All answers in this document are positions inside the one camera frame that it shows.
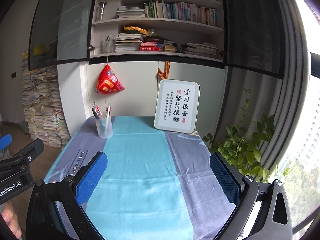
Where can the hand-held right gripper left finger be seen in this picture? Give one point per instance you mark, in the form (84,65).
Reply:
(91,177)

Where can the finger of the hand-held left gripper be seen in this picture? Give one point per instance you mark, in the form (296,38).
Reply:
(31,151)
(5,142)

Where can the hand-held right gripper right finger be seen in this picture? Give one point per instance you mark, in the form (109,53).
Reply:
(227,177)

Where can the translucent plastic cup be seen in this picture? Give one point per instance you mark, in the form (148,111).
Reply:
(103,130)

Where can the black pen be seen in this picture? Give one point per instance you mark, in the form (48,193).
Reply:
(96,113)

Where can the red pen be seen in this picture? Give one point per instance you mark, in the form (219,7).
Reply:
(100,111)

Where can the clear pen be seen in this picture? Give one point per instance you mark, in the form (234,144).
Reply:
(94,105)

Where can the person's left hand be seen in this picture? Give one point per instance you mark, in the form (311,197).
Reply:
(11,220)

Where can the pile of stacked papers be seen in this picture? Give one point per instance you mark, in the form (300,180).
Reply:
(42,120)

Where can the green potted plant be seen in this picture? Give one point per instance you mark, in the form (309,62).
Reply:
(250,150)

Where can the blue and grey tablecloth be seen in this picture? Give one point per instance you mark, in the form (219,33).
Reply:
(140,160)

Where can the framed calligraphy sign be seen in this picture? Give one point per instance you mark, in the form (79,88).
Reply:
(176,105)

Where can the yellow item behind glass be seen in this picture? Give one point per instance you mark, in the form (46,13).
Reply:
(41,51)

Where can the red pyramid hanging ornament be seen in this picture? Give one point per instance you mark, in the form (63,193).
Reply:
(108,81)

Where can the white bookshelf cabinet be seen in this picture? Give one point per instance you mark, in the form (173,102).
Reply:
(135,85)

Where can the grey curtain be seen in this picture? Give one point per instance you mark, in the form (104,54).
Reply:
(290,80)

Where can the medal with orange ribbon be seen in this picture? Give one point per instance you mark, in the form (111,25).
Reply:
(165,71)

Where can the dark glass cabinet door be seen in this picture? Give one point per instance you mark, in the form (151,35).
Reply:
(62,25)
(250,30)

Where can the wide stack of booklets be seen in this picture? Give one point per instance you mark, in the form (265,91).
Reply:
(201,50)

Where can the clear shelf pen holder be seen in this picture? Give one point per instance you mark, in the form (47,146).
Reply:
(107,45)

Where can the stack of magazines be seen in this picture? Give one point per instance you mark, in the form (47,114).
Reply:
(128,43)

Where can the thick red book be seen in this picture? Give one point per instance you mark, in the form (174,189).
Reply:
(150,48)

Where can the small stack of books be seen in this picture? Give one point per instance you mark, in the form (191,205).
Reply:
(170,47)

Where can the yellow flower garland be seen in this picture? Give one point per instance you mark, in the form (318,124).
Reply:
(133,29)

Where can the stack of flat white books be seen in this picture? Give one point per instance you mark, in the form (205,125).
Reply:
(130,14)

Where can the row of upright books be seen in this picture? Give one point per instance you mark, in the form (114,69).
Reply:
(182,12)

